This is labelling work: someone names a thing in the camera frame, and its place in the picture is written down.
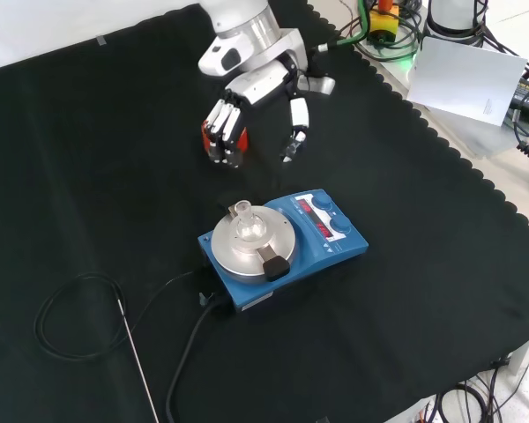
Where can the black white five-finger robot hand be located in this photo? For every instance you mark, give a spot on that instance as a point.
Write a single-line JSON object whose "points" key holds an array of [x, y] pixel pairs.
{"points": [[260, 83]]}

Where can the blue base heater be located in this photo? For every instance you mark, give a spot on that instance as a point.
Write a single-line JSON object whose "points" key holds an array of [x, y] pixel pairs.
{"points": [[255, 288]]}

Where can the orange ribbed cup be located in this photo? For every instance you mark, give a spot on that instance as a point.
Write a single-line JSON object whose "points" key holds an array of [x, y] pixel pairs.
{"points": [[244, 140]]}

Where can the yellow stop button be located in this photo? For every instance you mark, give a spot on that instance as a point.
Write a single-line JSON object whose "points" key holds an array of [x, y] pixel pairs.
{"points": [[382, 22]]}

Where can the clear round-bottom flask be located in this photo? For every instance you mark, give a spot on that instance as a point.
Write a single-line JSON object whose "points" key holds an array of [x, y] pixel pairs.
{"points": [[249, 227]]}

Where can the silver round heating block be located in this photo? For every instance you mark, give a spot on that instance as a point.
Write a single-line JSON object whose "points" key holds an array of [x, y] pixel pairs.
{"points": [[277, 231]]}

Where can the grey tape piece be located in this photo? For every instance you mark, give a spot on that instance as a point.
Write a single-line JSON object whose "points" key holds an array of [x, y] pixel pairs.
{"points": [[101, 40]]}

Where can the black cloth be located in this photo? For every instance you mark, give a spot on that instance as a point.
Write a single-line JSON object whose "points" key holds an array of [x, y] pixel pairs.
{"points": [[92, 176]]}

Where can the white cylindrical base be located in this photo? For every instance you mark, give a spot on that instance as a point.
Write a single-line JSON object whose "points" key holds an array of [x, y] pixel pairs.
{"points": [[449, 13]]}

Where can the pale board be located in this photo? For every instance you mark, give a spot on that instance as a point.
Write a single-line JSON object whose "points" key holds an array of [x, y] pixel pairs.
{"points": [[463, 79]]}

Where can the thin metal probe rod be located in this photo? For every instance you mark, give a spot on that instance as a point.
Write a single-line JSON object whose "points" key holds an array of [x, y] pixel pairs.
{"points": [[136, 357]]}

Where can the white table leg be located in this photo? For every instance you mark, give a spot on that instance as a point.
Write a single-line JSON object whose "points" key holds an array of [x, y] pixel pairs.
{"points": [[524, 354]]}

